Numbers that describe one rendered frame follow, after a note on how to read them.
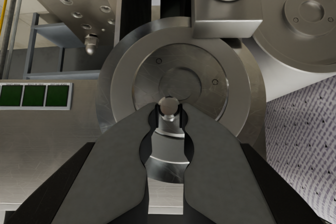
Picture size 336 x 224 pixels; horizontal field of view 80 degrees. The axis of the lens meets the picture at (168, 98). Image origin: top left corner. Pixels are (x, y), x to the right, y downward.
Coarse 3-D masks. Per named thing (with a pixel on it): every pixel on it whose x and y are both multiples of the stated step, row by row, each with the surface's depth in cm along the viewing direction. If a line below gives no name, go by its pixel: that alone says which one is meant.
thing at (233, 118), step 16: (160, 32) 18; (176, 32) 17; (128, 48) 17; (144, 48) 17; (208, 48) 17; (224, 48) 17; (128, 64) 17; (224, 64) 17; (240, 64) 17; (112, 80) 17; (128, 80) 17; (240, 80) 16; (112, 96) 17; (128, 96) 16; (240, 96) 16; (112, 112) 16; (128, 112) 16; (224, 112) 16; (240, 112) 16; (240, 128) 16; (160, 144) 16; (176, 144) 16; (160, 160) 16; (176, 160) 15
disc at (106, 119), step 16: (176, 16) 19; (144, 32) 19; (240, 48) 18; (112, 64) 18; (256, 64) 18; (256, 80) 17; (96, 96) 18; (256, 96) 17; (96, 112) 17; (256, 112) 17; (256, 128) 17; (160, 176) 16; (176, 176) 16
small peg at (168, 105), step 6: (168, 96) 13; (162, 102) 12; (168, 102) 12; (174, 102) 12; (162, 108) 12; (168, 108) 12; (174, 108) 12; (162, 114) 12; (168, 114) 12; (174, 114) 12; (168, 120) 14
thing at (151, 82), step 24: (168, 48) 16; (192, 48) 16; (144, 72) 16; (168, 72) 16; (192, 72) 16; (216, 72) 16; (144, 96) 15; (192, 96) 16; (216, 96) 15; (216, 120) 15
